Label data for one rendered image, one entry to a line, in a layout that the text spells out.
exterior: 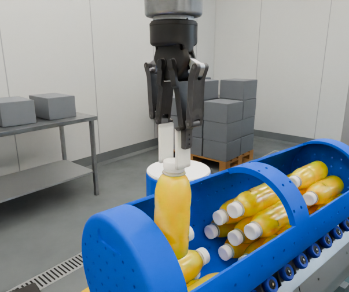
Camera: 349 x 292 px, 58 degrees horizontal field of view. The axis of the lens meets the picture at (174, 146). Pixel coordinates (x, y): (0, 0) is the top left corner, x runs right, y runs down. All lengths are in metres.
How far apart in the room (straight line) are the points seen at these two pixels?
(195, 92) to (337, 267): 0.86
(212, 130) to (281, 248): 3.59
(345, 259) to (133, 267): 0.84
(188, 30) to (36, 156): 3.80
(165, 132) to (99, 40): 4.07
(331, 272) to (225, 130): 3.20
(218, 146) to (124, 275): 3.77
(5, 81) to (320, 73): 4.56
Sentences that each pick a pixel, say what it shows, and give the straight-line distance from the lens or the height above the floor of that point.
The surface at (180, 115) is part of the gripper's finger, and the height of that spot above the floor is 1.42.
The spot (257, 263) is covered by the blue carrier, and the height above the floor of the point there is 1.11.
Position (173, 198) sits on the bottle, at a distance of 0.54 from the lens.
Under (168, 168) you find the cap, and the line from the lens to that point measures 0.54.
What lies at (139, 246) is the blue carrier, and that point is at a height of 1.21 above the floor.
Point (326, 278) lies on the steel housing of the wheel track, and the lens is 1.13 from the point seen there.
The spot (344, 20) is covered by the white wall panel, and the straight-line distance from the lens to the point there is 5.72.
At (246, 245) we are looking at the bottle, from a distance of 0.93.
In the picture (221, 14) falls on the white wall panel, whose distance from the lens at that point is 6.60.
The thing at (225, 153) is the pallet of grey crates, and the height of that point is 0.26.
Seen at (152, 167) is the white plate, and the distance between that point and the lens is 1.40.
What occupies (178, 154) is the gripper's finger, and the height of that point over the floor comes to 1.36.
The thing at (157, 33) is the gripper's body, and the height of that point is 1.54.
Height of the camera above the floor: 1.51
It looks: 16 degrees down
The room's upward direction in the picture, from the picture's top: straight up
